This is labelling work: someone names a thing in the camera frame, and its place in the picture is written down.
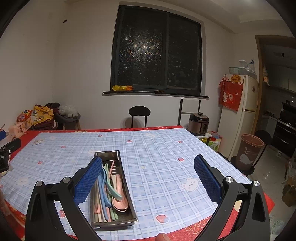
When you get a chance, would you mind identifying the black kitchen oven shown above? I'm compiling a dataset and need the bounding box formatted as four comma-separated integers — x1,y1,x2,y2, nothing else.
271,100,296,158

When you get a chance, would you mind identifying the person's right hand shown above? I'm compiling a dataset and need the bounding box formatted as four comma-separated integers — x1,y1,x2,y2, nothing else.
155,233,171,241

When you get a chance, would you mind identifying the small paper packet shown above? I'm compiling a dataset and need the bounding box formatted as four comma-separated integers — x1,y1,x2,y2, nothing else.
32,138,46,146

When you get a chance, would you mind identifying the pile of yellow clothes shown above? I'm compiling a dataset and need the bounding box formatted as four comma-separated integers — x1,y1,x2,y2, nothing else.
16,102,60,131

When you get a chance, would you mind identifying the blue spoon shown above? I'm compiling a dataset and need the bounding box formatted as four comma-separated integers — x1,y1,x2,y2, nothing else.
100,168,111,208

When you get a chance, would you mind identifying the grey stool with bag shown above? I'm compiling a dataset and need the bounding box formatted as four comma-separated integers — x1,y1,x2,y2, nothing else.
55,105,81,130

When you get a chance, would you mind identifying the steel utensil tray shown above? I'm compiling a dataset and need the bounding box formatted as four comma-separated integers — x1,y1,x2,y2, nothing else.
90,150,137,232

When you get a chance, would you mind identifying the brown trash bin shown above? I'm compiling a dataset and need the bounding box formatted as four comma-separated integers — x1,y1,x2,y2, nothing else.
235,133,264,171

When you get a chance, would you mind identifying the blue plaid tablecloth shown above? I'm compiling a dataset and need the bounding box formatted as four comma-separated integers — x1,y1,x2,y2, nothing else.
1,126,253,240

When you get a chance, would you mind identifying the green spoon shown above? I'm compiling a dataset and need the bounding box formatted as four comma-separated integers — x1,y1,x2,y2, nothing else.
102,163,123,202

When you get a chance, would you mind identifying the pink chopstick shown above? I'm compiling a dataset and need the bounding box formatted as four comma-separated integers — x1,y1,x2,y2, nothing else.
108,160,115,181

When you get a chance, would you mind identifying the white refrigerator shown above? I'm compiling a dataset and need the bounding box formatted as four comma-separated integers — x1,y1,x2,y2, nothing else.
218,75,259,159

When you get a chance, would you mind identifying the brown rice cooker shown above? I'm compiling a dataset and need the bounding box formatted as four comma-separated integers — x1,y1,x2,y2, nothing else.
188,112,209,136

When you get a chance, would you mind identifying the yellow package on sill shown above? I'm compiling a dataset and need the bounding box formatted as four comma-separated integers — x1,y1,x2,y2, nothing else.
112,85,133,92

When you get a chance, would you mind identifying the black metal rack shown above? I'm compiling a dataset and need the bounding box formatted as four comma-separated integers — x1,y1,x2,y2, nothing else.
177,98,201,126

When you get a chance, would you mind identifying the red cloth on fridge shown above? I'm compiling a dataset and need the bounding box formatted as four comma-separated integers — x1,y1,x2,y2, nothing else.
219,75,244,112

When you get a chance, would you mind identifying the black round-back chair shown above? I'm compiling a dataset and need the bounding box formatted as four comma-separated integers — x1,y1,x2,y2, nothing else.
128,106,151,128

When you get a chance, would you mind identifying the dark window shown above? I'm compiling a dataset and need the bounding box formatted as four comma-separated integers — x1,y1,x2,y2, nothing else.
110,5,203,97

